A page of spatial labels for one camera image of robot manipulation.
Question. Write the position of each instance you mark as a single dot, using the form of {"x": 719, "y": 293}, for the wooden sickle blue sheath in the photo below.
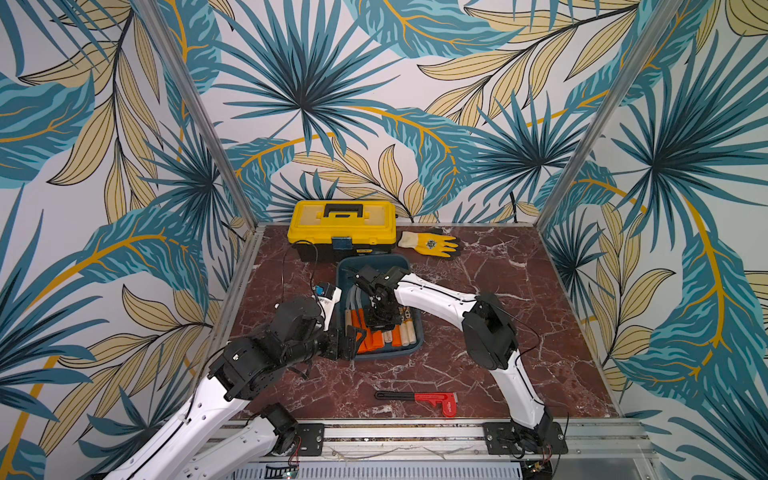
{"x": 410, "y": 327}

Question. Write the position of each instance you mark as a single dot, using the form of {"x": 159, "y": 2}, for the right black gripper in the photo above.
{"x": 383, "y": 298}

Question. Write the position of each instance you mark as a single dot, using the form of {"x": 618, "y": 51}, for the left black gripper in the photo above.
{"x": 350, "y": 344}

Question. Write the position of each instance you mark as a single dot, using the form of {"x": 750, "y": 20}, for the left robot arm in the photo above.
{"x": 247, "y": 365}

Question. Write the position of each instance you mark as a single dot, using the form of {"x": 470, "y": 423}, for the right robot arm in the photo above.
{"x": 491, "y": 341}

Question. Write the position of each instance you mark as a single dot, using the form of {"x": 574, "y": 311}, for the yellow black toolbox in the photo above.
{"x": 332, "y": 230}

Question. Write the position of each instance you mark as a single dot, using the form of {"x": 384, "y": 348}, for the red black pipe wrench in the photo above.
{"x": 447, "y": 402}

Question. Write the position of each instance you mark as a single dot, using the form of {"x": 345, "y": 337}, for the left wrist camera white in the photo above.
{"x": 328, "y": 296}

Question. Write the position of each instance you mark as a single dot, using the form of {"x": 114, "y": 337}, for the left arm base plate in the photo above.
{"x": 264, "y": 440}

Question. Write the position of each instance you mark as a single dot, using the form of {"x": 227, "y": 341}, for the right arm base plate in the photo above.
{"x": 510, "y": 438}

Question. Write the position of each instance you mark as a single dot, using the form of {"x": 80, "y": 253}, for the yellow work glove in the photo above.
{"x": 430, "y": 244}

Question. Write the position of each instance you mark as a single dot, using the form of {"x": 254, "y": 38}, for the aluminium front rail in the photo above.
{"x": 355, "y": 440}

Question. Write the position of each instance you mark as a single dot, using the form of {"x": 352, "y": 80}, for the teal plastic tray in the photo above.
{"x": 345, "y": 279}

